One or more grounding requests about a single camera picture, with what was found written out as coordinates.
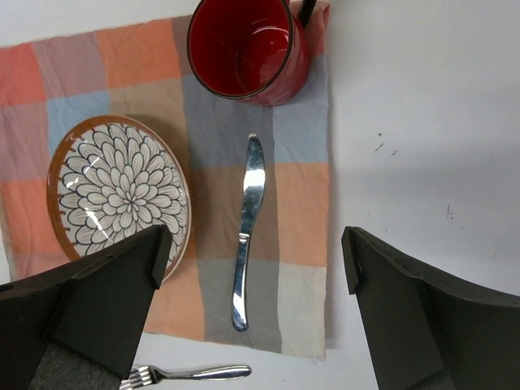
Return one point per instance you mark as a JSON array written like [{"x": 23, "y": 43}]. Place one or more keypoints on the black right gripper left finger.
[{"x": 78, "y": 326}]

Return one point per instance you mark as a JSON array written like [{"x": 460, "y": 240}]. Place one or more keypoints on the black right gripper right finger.
[{"x": 426, "y": 328}]

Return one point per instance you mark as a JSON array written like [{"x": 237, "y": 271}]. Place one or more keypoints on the silver fork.
[{"x": 150, "y": 375}]

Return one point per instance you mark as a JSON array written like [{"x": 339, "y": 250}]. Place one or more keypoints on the floral patterned brown-rimmed plate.
[{"x": 110, "y": 177}]

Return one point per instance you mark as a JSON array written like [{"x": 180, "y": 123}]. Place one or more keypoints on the silver butter knife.
[{"x": 253, "y": 193}]

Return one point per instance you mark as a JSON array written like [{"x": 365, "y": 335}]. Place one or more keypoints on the checkered orange blue cloth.
[{"x": 141, "y": 71}]

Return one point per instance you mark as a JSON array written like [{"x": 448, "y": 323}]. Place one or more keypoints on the red ceramic mug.
[{"x": 250, "y": 51}]

